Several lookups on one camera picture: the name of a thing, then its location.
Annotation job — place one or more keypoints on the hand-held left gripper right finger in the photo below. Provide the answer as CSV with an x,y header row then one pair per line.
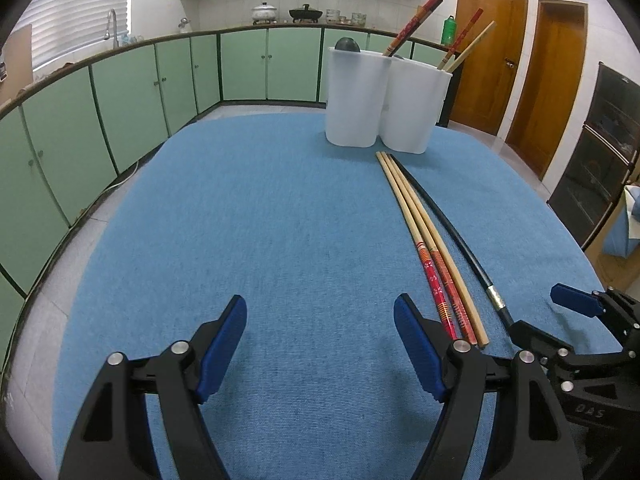
x,y
417,345

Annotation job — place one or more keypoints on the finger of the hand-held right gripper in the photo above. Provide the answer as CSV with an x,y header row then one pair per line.
x,y
575,297
537,340

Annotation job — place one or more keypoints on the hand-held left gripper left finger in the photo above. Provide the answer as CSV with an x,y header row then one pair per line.
x,y
222,345

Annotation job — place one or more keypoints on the black chopstick with metal band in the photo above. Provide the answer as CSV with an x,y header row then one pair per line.
x,y
496,299

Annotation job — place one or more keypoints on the red patterned bamboo chopstick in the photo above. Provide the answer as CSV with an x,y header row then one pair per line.
x,y
436,287
452,292
462,35

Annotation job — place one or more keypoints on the plain bamboo chopstick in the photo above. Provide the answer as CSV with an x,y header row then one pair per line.
x,y
467,300
472,45

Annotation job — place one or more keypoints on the white two-compartment utensil holder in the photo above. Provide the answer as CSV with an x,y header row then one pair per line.
x,y
357,100

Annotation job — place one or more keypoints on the black plastic spoon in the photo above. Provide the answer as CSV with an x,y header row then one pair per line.
x,y
347,45

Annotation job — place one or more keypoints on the dark red patterned chopstick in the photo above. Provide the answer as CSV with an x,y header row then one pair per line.
x,y
412,22

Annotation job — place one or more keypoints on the light blue bag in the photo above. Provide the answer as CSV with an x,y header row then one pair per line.
x,y
622,225

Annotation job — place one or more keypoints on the blue tablecloth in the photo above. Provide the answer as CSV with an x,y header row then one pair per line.
x,y
250,210

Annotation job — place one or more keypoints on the black glass-front cabinet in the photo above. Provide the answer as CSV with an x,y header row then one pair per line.
x,y
600,160

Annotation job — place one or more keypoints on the plain wooden door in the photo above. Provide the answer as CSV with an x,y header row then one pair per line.
x,y
550,85

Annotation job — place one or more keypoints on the green lower kitchen cabinets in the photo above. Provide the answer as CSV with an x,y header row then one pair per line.
x,y
125,90

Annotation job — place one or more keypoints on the green bottle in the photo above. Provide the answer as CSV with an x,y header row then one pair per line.
x,y
449,30

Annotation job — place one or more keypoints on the metal kettle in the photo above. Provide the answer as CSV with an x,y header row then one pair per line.
x,y
184,25

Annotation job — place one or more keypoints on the glass jar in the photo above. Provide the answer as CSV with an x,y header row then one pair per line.
x,y
332,15
358,18

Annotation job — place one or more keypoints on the silver cooking pot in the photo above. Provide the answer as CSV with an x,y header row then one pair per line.
x,y
264,12

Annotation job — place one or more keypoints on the metal kitchen faucet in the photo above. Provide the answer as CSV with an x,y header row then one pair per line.
x,y
111,25

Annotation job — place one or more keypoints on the black wok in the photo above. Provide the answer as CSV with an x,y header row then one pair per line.
x,y
305,12

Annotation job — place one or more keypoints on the brown board with metal clamps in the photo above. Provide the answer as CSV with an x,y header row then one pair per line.
x,y
15,65

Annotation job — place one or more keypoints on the white window blind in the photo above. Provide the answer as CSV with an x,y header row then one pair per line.
x,y
75,10

